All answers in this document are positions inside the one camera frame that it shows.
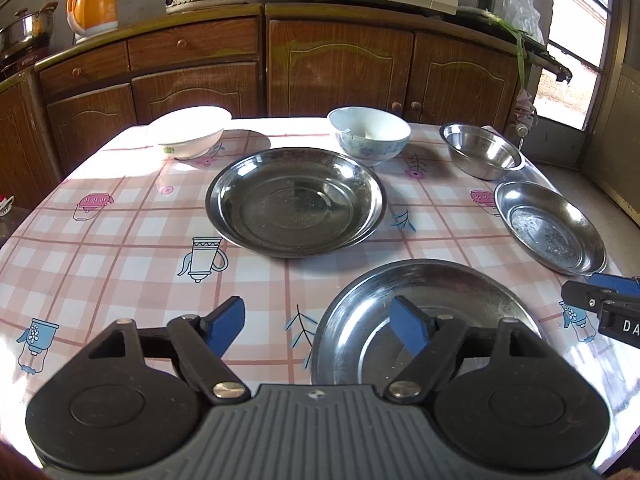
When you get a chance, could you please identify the steel bowl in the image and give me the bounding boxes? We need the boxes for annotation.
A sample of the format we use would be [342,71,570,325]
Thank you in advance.
[439,122,526,181]

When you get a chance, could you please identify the orange electric kettle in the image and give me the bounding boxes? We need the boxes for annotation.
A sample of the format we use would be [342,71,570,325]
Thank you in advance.
[66,0,120,43]

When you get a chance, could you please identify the wooden corner cabinet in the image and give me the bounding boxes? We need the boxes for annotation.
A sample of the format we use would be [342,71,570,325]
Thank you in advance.
[0,67,63,211]

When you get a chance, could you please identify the medium steel plate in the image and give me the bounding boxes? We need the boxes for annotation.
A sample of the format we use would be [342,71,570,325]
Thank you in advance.
[310,259,546,386]

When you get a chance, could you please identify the wooden double-door cabinet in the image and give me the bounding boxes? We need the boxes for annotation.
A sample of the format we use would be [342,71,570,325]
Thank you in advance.
[265,2,536,133]

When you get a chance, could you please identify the blue floral ceramic bowl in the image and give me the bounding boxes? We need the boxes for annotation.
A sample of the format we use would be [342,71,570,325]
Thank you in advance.
[328,106,412,168]

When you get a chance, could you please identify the wooden cabinet with drawers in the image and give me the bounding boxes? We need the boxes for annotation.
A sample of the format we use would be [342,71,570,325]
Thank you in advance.
[35,4,266,171]

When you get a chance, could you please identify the clear plastic bag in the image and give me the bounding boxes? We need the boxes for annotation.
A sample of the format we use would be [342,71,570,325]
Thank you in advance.
[500,0,546,43]

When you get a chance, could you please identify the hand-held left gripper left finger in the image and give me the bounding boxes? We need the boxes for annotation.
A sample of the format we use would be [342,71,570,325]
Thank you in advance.
[90,296,251,406]

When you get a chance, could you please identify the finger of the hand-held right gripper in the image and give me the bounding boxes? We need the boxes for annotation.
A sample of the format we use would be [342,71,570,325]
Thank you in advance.
[560,273,640,313]

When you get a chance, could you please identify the window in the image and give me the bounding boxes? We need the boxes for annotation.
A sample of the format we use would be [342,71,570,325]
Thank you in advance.
[532,0,640,133]

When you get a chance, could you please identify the small steel plate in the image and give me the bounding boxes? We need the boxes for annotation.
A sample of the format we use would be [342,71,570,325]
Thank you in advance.
[494,180,608,276]

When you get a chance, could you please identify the large steel plate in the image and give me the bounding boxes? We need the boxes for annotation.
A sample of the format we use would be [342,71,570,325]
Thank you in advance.
[205,147,388,259]

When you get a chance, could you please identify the induction cooker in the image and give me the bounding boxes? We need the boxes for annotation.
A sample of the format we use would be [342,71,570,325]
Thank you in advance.
[0,40,51,75]

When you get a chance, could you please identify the pink plaid tablecloth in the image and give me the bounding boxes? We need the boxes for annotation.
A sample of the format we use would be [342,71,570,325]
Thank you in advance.
[0,119,640,473]

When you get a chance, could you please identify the steel cooking pot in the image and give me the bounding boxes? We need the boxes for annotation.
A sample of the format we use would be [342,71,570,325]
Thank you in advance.
[0,2,58,53]

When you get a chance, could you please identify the dark counter slab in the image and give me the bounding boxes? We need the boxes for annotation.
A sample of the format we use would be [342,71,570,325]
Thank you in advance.
[457,7,573,82]

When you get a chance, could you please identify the pink hanging cloth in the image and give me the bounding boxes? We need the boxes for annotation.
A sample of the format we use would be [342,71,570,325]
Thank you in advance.
[512,87,538,128]

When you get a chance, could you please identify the white ceramic bowl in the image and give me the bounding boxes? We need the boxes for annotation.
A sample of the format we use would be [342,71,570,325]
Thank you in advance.
[145,106,233,161]

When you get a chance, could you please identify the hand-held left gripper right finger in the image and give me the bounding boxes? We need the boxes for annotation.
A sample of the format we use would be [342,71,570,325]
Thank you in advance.
[382,296,546,406]

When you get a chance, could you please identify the green onion leaves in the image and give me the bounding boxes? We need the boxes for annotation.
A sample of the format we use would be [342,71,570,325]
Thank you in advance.
[505,15,532,86]

